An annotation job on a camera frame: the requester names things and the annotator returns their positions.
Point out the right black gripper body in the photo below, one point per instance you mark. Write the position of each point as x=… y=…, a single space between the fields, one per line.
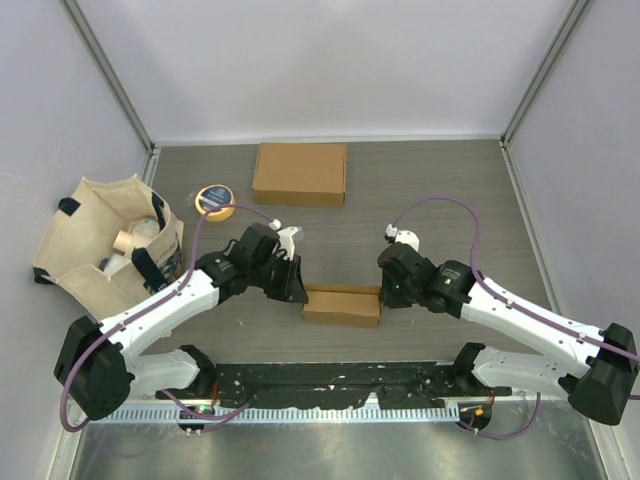
x=398 y=295

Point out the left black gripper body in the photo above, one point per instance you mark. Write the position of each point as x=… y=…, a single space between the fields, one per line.
x=276 y=277

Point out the large brown cardboard box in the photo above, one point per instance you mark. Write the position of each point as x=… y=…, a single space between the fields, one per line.
x=300 y=174

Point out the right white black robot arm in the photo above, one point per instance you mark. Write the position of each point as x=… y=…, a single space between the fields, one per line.
x=593 y=369

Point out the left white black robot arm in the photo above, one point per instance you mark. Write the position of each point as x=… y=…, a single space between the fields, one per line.
x=103 y=364

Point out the yellow masking tape roll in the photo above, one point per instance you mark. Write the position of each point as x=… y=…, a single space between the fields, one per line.
x=213 y=202

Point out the cardboard tube in bag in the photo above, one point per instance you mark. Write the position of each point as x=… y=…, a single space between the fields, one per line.
x=124 y=242

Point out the beige canvas tote bag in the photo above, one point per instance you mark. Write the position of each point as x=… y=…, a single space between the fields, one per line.
x=77 y=253

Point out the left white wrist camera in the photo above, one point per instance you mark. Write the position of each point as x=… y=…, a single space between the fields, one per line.
x=287 y=238

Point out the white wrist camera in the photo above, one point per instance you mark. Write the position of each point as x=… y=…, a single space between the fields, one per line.
x=287 y=238
x=394 y=235

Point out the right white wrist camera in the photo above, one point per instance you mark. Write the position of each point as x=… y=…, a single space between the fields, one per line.
x=394 y=235

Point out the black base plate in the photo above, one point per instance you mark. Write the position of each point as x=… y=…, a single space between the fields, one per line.
x=335 y=386

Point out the white slotted cable duct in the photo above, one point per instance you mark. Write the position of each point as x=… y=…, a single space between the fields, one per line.
x=370 y=412

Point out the left aluminium frame post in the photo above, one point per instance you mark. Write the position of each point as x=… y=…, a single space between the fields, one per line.
x=95 y=50

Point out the aluminium frame post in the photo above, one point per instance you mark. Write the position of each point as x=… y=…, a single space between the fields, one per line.
x=95 y=50
x=560 y=41

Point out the right aluminium frame post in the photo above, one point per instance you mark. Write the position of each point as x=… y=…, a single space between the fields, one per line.
x=560 y=41

